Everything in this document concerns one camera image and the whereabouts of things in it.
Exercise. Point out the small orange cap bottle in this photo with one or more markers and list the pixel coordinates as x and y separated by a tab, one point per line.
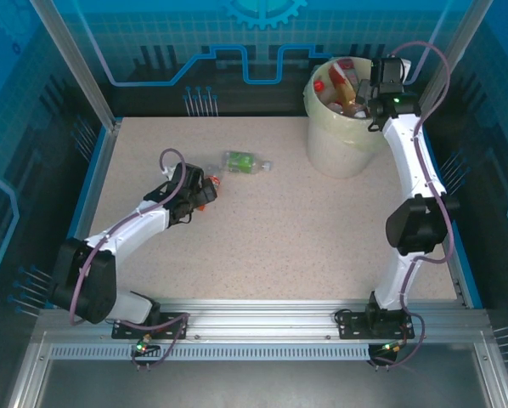
216	180

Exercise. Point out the yellow orange label juice bottle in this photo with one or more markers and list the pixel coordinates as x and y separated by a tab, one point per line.
346	95

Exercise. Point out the red label tea bottle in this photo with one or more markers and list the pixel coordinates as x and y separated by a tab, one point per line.
339	78

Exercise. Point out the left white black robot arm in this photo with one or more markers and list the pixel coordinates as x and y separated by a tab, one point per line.
126	229

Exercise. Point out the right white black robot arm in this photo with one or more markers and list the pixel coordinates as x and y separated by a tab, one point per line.
411	157

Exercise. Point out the cream plastic bin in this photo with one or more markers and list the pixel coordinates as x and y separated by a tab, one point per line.
322	123

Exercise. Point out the beige plastic bin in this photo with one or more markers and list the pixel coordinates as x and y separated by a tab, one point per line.
334	163

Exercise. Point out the green label plastic bottle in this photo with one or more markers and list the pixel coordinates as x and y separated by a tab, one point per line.
241	160

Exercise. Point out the aluminium frame post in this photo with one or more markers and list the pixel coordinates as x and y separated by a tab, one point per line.
466	30
76	64

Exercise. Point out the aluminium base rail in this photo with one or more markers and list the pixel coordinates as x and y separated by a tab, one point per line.
258	316

